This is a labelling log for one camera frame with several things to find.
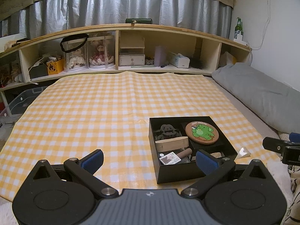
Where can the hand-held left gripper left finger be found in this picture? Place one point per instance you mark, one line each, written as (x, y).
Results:
(93, 160)

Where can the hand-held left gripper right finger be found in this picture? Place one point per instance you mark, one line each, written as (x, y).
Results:
(206, 163)

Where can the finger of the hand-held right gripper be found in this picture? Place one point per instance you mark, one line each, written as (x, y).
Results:
(295, 137)
(274, 144)

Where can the cork coaster with green print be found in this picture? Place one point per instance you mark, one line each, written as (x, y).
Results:
(201, 132)

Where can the black storage box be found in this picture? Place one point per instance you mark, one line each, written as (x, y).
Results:
(178, 175)

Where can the oblong wooden block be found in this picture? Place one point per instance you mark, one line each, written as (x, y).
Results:
(173, 143)

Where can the dark brown hair claw clip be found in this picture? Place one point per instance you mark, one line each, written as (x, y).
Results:
(167, 131)

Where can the white fleece blanket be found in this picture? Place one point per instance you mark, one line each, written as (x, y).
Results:
(277, 180)

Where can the white paper scrap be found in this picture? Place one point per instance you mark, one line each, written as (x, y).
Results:
(244, 154)

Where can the printed cream cloth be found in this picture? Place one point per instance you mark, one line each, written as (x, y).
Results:
(294, 192)

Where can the yellow checked blanket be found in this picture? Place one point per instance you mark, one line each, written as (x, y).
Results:
(93, 110)

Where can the grey pillow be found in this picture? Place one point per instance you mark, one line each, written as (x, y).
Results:
(257, 91)

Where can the cream paper bag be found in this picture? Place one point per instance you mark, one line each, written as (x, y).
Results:
(228, 58)

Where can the yellow printed box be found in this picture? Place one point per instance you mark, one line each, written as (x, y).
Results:
(55, 67)

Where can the white tissue box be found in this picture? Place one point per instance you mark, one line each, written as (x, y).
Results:
(180, 62)

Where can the clear doll display case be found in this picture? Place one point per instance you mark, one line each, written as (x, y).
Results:
(100, 56)

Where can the black shelf box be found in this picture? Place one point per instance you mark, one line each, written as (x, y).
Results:
(38, 71)

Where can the white power strip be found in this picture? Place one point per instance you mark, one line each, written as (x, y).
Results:
(243, 43)

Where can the wooden shelf unit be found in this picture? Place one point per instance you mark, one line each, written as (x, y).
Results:
(211, 56)

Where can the white drawer box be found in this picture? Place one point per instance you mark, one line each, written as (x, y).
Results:
(131, 59)

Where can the collection of small figurines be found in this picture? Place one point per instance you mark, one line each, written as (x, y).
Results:
(14, 75)

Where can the green glass bottle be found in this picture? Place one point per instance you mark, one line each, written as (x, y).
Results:
(238, 29)

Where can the dark green case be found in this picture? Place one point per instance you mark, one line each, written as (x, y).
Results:
(139, 21)

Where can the grey curtain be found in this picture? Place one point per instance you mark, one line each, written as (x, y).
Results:
(117, 7)

